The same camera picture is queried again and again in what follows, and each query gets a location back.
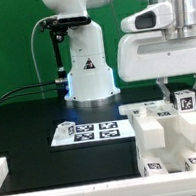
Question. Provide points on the white long side rail back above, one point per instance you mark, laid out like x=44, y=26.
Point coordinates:
x=187, y=122

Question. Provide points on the white left fence block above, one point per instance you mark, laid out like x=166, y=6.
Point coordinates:
x=3, y=170

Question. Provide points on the white long side rail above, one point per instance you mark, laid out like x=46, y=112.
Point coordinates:
x=187, y=122
x=149, y=133

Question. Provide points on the black camera on stand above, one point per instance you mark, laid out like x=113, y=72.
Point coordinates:
x=58, y=28

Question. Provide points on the white chair seat block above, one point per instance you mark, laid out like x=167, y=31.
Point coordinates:
x=176, y=145

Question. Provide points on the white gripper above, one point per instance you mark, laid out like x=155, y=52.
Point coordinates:
x=148, y=55

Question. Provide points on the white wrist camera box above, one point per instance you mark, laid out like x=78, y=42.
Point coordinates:
x=155, y=16

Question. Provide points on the white long side rail front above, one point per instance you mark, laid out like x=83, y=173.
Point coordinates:
x=149, y=133

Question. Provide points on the white flat back panel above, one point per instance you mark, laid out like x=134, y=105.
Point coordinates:
x=94, y=132

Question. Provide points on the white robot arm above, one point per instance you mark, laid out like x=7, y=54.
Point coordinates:
x=90, y=80

